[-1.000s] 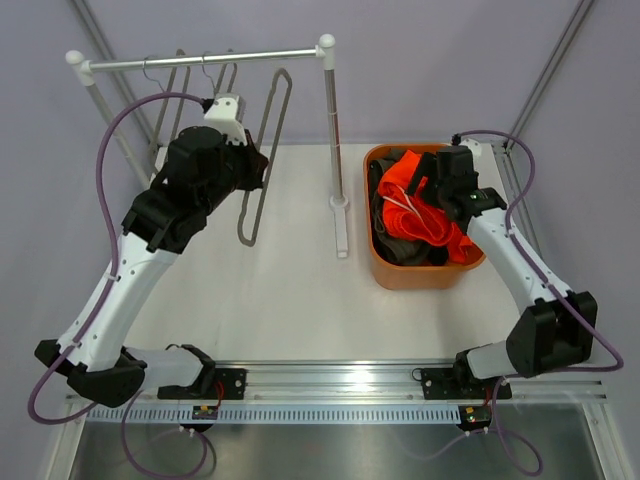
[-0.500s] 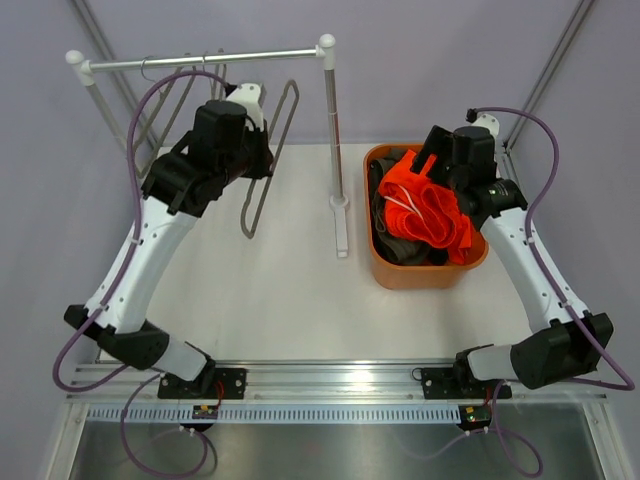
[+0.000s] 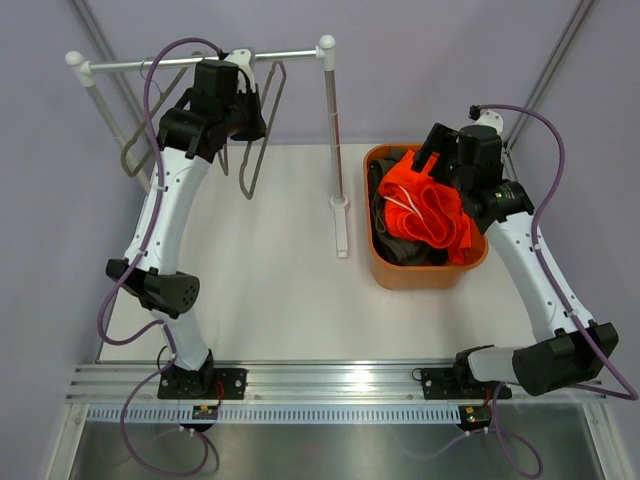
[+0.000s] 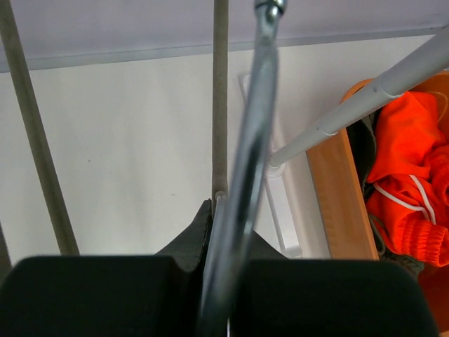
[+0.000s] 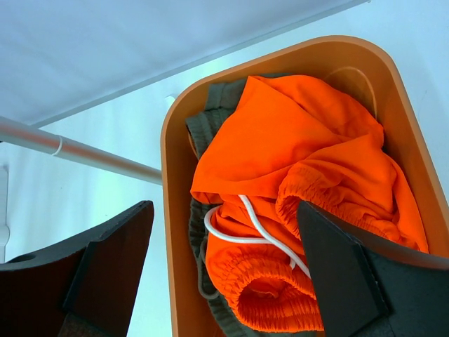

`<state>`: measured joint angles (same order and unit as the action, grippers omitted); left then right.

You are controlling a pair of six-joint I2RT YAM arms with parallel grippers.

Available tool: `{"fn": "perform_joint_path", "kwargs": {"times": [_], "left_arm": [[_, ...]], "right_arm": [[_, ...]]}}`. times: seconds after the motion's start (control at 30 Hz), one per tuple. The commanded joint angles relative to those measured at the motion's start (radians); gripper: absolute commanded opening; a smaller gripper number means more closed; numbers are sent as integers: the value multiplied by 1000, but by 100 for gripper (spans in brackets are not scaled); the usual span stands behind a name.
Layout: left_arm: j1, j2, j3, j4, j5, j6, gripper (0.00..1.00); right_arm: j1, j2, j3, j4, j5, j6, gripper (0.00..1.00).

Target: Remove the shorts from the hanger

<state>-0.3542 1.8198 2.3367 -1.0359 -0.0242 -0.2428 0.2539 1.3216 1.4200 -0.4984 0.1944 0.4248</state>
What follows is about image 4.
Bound orange plastic basket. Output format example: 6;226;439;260
307;70;449;334

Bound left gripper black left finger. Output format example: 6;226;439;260
1;200;213;336

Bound orange shorts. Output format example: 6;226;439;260
366;91;448;267

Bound silver clothes rack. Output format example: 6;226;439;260
265;29;448;258

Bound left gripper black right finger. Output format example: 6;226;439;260
230;234;439;336

